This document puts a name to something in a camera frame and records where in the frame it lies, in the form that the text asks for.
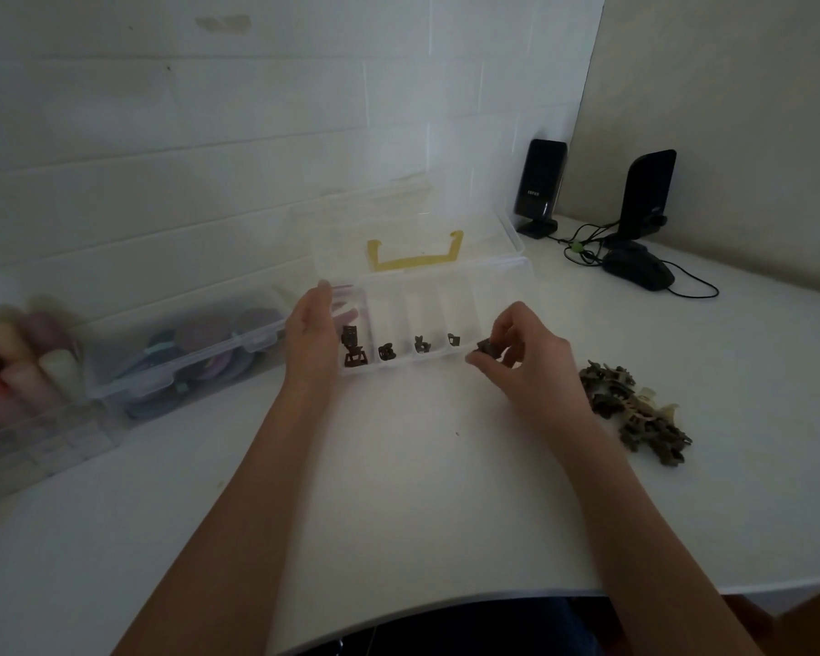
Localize person's left hand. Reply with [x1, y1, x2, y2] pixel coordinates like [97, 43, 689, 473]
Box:
[283, 280, 360, 408]

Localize person's right hand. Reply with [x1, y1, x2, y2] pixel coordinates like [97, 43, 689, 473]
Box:
[466, 302, 593, 435]

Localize clear plastic organizer box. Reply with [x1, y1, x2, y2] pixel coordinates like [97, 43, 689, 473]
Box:
[307, 198, 537, 378]

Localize person's right forearm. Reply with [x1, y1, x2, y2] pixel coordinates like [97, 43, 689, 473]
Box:
[553, 420, 766, 656]

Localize person's left forearm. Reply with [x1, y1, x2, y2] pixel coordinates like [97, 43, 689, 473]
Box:
[112, 392, 336, 656]

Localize tall dark plastic piece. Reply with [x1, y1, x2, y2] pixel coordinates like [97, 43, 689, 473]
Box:
[341, 325, 369, 368]

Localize pile of olive plastic pieces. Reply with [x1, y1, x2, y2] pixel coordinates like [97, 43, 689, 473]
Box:
[579, 360, 693, 468]

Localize clear box of coloured discs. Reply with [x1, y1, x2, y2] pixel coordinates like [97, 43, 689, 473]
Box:
[82, 283, 302, 423]

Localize black computer mouse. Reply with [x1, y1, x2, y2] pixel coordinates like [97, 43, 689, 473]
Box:
[600, 241, 676, 293]

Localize black desktop speaker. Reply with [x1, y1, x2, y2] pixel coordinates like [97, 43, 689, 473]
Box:
[605, 149, 677, 248]
[513, 138, 568, 240]

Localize person's dark trousers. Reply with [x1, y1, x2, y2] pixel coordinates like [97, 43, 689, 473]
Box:
[314, 595, 612, 656]

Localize clear box of coloured spools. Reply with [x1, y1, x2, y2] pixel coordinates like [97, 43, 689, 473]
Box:
[0, 293, 127, 512]

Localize yellow box handle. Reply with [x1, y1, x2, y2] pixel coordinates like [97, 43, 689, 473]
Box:
[366, 230, 465, 274]

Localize black speaker cables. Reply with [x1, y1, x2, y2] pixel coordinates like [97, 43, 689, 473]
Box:
[550, 221, 623, 267]

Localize black mouse cable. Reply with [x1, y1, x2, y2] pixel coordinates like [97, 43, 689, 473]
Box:
[659, 261, 720, 300]

